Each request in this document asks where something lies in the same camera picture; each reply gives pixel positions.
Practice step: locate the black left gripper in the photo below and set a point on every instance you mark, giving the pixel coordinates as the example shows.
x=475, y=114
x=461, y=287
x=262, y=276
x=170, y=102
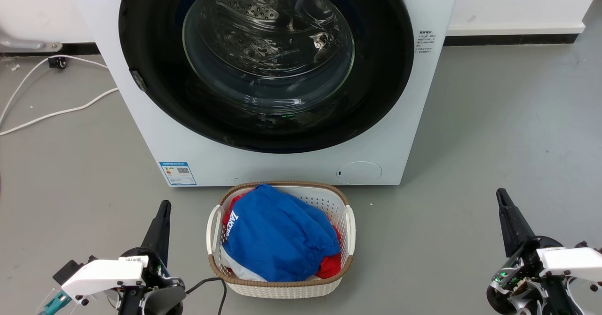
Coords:
x=164, y=296

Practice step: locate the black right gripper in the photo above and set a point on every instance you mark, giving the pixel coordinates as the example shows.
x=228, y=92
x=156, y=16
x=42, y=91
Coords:
x=517, y=277

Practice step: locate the round black glass washer door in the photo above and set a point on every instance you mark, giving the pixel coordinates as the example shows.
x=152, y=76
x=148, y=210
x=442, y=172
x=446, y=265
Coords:
x=150, y=47

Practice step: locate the white front-load washing machine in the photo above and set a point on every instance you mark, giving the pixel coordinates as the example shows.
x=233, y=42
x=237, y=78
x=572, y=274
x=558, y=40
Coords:
x=282, y=169

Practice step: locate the blue energy label sticker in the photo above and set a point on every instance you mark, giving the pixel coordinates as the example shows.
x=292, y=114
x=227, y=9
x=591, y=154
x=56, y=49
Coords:
x=178, y=174

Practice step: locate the blue garment with white print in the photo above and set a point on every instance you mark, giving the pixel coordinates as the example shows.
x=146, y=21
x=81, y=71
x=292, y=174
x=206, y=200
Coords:
x=277, y=235

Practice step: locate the white woven-rim laundry basket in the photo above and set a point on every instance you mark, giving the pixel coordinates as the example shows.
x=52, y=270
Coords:
x=282, y=289

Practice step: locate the round white filter cover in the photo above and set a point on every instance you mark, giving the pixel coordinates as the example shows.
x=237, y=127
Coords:
x=360, y=173

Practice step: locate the red garment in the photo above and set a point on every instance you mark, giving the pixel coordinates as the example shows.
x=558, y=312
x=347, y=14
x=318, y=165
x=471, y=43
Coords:
x=329, y=265

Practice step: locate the black text label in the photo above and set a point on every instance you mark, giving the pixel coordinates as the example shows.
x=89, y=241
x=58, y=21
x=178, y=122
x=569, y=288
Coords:
x=424, y=41

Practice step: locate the stainless steel washer drum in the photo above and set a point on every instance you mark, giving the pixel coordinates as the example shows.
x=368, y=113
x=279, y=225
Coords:
x=268, y=33

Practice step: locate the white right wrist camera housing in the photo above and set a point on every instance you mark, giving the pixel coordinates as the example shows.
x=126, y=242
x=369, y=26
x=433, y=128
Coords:
x=574, y=262

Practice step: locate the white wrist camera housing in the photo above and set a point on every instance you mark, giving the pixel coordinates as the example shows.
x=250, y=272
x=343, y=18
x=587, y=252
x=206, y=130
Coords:
x=574, y=262
x=103, y=275

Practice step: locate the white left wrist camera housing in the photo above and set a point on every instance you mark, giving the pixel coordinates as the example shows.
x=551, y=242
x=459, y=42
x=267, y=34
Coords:
x=103, y=275

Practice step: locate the small black wall clip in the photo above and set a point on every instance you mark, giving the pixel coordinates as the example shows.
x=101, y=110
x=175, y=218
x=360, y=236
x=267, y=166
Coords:
x=57, y=62

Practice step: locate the grey metal pipe bracket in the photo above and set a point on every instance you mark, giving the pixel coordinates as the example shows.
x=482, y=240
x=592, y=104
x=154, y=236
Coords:
x=23, y=43

